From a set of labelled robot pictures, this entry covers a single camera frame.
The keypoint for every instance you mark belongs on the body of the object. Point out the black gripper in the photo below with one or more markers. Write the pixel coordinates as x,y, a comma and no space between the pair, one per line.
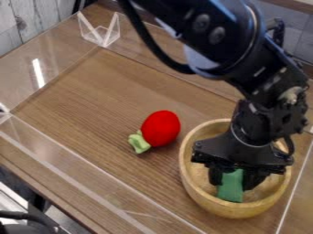
224,154

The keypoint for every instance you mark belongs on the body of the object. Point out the green rectangular block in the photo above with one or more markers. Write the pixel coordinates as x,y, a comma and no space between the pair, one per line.
231,189

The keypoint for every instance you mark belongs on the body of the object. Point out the brown wooden bowl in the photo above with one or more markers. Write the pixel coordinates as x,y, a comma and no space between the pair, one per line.
258,200

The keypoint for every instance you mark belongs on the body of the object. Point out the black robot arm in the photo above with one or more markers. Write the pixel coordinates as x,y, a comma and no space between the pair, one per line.
228,48

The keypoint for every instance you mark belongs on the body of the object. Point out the red plush strawberry toy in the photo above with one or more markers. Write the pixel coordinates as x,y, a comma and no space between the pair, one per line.
160,131

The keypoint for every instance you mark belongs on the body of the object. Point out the clear acrylic enclosure wall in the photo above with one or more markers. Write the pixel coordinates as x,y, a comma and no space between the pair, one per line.
77,99

